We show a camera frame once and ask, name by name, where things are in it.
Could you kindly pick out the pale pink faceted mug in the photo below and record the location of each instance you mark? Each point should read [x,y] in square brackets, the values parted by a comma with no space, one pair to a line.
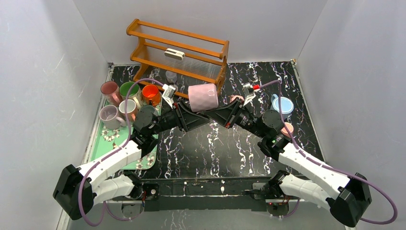
[235,97]

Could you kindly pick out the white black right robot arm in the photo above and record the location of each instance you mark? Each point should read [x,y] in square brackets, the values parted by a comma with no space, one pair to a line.
[346,197]

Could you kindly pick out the small pink cup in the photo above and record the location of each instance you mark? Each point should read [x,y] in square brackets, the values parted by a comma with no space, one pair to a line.
[287,129]

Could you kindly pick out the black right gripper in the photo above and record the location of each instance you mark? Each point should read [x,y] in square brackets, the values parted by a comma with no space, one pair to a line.
[233,114]

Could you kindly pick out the salmon pink mug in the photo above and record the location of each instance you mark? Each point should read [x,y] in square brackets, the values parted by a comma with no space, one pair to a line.
[130,107]

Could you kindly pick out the mauve mug white logo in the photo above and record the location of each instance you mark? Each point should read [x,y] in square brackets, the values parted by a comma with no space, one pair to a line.
[111,117]

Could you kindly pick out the clear glass cup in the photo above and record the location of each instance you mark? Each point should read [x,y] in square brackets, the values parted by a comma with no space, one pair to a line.
[171,77]

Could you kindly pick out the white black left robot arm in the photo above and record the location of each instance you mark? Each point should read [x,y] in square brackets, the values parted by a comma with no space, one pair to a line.
[80,188]

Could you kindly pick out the white clip on rack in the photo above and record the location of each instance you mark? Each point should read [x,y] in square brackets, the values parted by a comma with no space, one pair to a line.
[175,54]

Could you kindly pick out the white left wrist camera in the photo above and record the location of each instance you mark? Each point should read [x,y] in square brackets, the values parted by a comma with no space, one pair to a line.
[168,94]

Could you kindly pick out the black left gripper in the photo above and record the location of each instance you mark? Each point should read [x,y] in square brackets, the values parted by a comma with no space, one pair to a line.
[182,115]

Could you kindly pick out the grey blue mug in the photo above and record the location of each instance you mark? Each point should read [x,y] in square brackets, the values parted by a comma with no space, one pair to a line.
[150,109]

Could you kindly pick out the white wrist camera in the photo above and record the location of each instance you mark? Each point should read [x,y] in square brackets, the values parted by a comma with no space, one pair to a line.
[168,94]
[249,91]

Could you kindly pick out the pink ghost pattern mug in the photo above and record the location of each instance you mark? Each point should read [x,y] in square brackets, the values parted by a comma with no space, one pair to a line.
[110,91]

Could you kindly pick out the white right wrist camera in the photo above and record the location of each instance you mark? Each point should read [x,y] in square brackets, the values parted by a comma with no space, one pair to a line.
[249,91]

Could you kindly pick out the light blue mug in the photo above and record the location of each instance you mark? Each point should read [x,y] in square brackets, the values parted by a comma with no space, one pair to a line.
[283,103]

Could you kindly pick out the black table front rail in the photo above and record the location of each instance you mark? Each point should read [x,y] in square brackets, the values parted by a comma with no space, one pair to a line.
[210,193]

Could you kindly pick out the green mug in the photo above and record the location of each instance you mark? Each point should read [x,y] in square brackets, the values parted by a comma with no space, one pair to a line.
[133,92]

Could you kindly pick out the orange mug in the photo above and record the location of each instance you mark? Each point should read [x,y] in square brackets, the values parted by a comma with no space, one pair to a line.
[151,95]

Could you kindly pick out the orange wooden rack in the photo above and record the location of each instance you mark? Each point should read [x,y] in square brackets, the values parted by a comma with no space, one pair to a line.
[205,57]

